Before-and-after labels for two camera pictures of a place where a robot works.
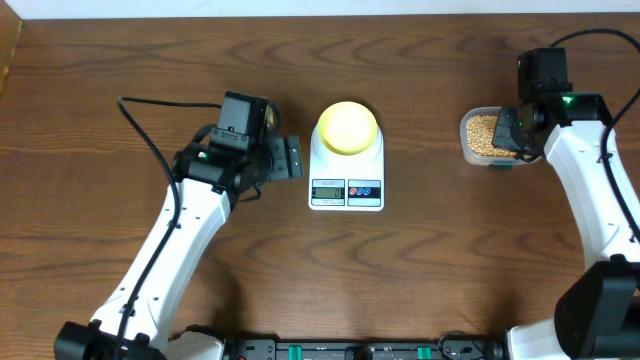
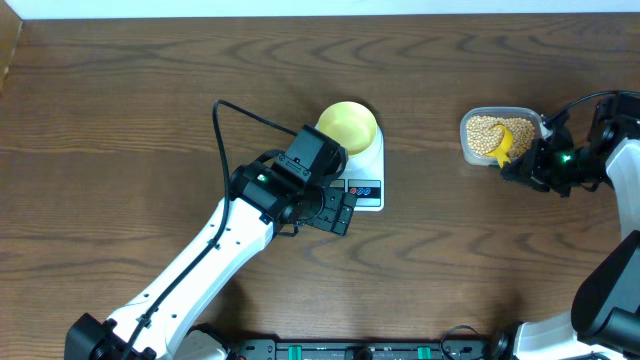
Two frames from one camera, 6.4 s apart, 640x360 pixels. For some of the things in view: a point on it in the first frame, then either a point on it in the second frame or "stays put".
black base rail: (403, 350) stays put
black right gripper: (501, 136) -> (530, 169)
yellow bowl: (347, 128) stays put
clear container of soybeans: (478, 126) stays put
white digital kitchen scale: (338, 182) stays put
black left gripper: (286, 158) -> (336, 211)
